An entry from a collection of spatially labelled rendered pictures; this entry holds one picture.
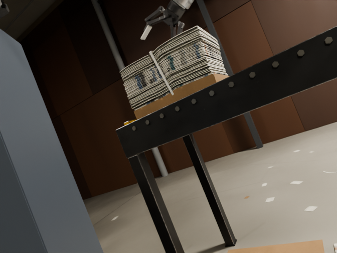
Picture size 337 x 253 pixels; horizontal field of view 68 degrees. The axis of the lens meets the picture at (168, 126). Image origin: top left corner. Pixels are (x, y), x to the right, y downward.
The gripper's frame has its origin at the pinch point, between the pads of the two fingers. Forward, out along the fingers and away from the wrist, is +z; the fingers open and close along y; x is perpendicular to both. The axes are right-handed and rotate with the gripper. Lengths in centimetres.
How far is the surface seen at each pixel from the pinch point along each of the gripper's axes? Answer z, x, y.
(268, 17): -63, 289, -30
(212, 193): 47, 24, 65
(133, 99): 19.2, -15.4, 13.0
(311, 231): 26, 28, 110
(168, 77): 2.0, -14.6, 20.2
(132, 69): 9.6, -14.6, 5.2
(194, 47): -12.4, -13.8, 22.0
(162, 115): 9.9, -26.7, 31.3
